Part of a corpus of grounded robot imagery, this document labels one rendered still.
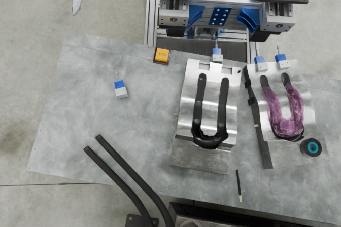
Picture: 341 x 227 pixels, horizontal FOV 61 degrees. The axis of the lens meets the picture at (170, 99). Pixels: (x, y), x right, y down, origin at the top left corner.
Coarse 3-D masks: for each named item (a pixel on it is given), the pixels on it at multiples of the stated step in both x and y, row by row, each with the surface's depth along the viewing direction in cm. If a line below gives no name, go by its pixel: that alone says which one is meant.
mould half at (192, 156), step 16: (192, 64) 135; (192, 80) 134; (208, 80) 134; (240, 80) 135; (192, 96) 132; (208, 96) 132; (192, 112) 128; (208, 112) 129; (176, 128) 126; (208, 128) 124; (176, 144) 128; (192, 144) 129; (224, 144) 125; (192, 160) 127; (208, 160) 127; (224, 160) 128
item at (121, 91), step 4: (116, 72) 138; (116, 76) 138; (116, 84) 136; (120, 84) 136; (116, 88) 136; (120, 88) 134; (124, 88) 134; (116, 92) 134; (120, 92) 134; (124, 92) 134; (120, 96) 135; (124, 96) 137
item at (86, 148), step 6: (84, 150) 129; (90, 150) 128; (90, 156) 128; (96, 156) 127; (96, 162) 126; (102, 162) 126; (102, 168) 125; (108, 168) 125; (108, 174) 124; (114, 174) 124; (114, 180) 123; (120, 180) 123; (120, 186) 122; (126, 186) 122
